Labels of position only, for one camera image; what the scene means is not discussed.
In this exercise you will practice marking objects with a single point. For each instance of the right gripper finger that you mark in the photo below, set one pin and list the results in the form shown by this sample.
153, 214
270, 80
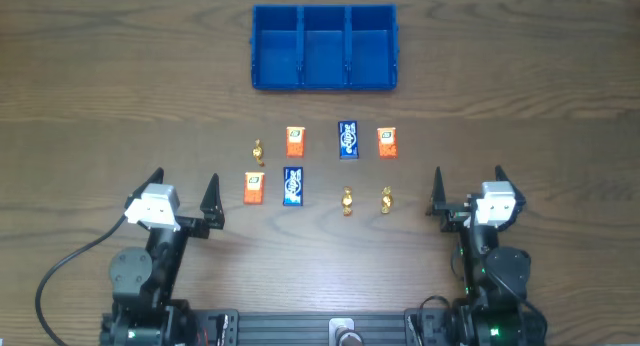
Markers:
501, 175
438, 193

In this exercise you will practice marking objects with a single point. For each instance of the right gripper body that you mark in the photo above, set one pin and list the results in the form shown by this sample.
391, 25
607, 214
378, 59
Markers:
454, 218

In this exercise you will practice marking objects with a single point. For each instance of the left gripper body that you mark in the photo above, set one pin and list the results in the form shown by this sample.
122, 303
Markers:
192, 227

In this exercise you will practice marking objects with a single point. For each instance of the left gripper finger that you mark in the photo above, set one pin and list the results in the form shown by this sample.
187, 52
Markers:
213, 206
156, 177

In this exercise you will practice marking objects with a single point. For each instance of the orange candy box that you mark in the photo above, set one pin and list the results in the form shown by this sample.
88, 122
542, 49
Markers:
254, 188
295, 141
387, 142

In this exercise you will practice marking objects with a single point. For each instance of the gold candy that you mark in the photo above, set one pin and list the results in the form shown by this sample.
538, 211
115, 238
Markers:
347, 201
386, 200
258, 152

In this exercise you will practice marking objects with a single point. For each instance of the blue candy pack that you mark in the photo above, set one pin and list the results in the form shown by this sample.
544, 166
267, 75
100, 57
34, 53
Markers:
348, 139
293, 186

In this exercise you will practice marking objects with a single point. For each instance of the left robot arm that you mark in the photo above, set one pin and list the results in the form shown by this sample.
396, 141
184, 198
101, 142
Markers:
131, 273

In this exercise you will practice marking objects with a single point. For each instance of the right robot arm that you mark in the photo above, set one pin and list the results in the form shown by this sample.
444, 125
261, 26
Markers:
507, 268

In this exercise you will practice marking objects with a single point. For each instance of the blue tray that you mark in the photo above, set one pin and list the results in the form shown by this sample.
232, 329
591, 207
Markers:
325, 21

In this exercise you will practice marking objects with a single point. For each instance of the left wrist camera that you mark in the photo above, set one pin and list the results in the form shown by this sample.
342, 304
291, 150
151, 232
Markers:
155, 203

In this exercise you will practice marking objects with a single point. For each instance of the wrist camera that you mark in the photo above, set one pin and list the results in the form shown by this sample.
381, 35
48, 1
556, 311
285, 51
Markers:
155, 203
495, 201

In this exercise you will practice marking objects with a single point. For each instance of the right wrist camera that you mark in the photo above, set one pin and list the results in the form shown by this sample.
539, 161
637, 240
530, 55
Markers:
495, 201

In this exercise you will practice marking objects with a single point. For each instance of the mounting rail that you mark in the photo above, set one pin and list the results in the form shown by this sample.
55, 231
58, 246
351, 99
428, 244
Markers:
290, 328

